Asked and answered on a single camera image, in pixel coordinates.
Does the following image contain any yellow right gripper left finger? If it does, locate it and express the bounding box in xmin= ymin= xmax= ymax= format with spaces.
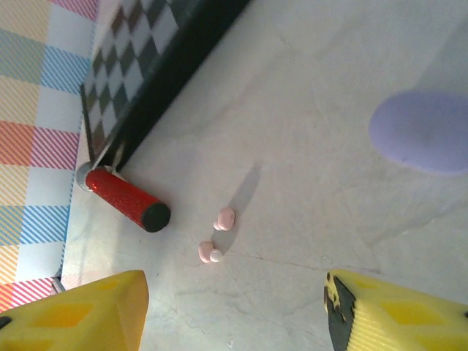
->
xmin=0 ymin=269 xmax=151 ymax=351

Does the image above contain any purple earbud charging case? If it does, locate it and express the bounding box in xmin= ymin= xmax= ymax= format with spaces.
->
xmin=368 ymin=90 xmax=468 ymax=178

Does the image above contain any black grey chessboard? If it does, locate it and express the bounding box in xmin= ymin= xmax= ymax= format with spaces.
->
xmin=79 ymin=0 xmax=253 ymax=173

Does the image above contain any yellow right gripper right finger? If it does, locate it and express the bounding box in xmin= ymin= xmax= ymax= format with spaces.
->
xmin=323 ymin=269 xmax=468 ymax=351

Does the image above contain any pink earbud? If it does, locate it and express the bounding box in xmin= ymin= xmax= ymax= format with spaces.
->
xmin=197 ymin=240 xmax=224 ymax=264
xmin=213 ymin=207 xmax=237 ymax=232

